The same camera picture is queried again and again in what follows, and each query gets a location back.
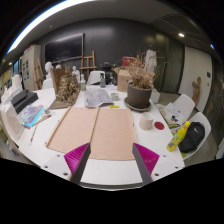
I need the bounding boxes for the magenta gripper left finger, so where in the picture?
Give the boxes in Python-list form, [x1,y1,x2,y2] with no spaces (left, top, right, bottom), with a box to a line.
[64,143,91,184]

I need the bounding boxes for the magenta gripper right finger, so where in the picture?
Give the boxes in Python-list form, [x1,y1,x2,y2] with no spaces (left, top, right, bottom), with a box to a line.
[132,143,159,185]

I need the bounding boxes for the beige cloth mat left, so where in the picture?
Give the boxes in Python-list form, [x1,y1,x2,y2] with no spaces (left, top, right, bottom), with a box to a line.
[46,107,99,153]

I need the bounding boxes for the beige cloth mat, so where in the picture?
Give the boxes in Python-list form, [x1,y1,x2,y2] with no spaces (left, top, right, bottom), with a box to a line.
[46,107,99,153]
[90,108,137,161]

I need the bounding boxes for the red round lid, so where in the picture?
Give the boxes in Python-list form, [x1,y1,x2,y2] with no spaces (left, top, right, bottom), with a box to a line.
[154,121,164,130]

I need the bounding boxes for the beige ceramic cup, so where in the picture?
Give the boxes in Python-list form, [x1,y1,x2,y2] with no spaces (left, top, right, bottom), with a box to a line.
[139,112,153,130]

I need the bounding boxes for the beige cloth mat right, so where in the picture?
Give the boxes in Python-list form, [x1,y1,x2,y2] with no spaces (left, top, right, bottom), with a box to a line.
[90,108,137,161]

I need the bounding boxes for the yellow plastic bottle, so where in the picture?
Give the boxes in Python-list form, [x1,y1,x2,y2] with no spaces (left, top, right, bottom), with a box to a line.
[166,121,190,151]

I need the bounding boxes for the paintbrush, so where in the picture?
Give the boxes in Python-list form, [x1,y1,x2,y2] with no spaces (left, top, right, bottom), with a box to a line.
[29,125,38,145]

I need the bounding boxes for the papers on chair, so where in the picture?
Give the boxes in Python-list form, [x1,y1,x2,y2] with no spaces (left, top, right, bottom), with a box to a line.
[161,103,183,125]

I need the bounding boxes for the black backpack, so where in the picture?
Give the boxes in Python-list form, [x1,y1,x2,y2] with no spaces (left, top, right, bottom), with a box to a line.
[179,122,205,153]

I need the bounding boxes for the grey pot saucer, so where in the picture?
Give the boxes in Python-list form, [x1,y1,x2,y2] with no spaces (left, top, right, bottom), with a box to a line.
[123,97,151,112]

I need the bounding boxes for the grey plant pot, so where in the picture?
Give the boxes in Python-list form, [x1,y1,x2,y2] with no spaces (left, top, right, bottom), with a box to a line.
[127,82,152,108]

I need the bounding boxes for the colourful picture book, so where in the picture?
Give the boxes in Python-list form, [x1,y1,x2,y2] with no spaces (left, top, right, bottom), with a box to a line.
[18,105,44,127]

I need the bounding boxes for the open newspaper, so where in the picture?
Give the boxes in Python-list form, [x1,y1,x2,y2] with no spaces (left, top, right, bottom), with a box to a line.
[84,86,113,108]

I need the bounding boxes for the white chair right far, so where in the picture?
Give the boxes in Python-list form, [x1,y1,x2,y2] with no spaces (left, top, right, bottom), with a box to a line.
[155,93,196,125]

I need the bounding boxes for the white chair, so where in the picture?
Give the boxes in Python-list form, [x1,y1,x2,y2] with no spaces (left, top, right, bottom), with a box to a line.
[87,70,105,85]
[155,93,196,125]
[179,112,211,160]

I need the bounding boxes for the small white cup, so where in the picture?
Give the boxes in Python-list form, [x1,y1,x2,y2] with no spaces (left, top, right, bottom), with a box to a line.
[111,93,119,101]

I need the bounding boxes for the white chair right near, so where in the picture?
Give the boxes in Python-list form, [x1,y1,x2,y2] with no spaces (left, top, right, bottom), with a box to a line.
[179,112,211,160]

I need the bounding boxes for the small clear bottle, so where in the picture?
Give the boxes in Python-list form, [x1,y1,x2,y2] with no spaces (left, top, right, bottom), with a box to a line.
[80,74,86,91]

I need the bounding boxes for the black box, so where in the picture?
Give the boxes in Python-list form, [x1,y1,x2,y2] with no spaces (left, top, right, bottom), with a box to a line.
[11,90,38,114]

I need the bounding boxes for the dried brown plant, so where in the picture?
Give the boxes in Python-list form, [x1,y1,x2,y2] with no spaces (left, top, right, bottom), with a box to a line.
[129,52,156,90]

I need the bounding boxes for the grey spray bottle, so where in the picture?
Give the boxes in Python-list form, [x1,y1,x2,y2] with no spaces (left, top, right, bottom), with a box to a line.
[100,73,106,88]

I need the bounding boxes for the cardboard box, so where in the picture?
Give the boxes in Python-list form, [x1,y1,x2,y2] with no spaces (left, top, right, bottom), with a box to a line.
[114,67,131,92]

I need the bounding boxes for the white plaster bust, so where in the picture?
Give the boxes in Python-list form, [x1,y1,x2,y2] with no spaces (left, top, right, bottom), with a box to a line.
[45,62,53,79]

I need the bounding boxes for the red box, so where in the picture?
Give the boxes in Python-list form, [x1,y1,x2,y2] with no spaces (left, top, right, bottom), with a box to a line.
[122,56,135,67]

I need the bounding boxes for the wooden easel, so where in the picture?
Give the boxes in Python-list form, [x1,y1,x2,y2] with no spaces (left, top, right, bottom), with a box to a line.
[80,51,97,75]

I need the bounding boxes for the wooden figure by wall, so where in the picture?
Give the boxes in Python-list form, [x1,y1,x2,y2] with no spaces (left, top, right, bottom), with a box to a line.
[192,77,201,104]

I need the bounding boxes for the black wall screen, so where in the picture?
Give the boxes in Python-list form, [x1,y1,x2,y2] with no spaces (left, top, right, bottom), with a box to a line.
[45,33,83,62]

